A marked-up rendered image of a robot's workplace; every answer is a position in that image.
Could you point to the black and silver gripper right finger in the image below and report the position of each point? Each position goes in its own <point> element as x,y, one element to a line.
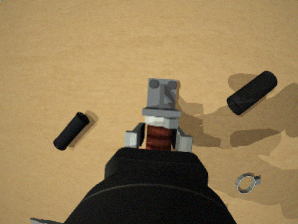
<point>180,141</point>

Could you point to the grey metal clamp band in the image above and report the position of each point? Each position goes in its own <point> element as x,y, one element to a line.
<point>170,123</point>
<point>255,181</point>

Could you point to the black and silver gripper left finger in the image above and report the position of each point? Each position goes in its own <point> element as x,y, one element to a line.
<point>135,138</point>

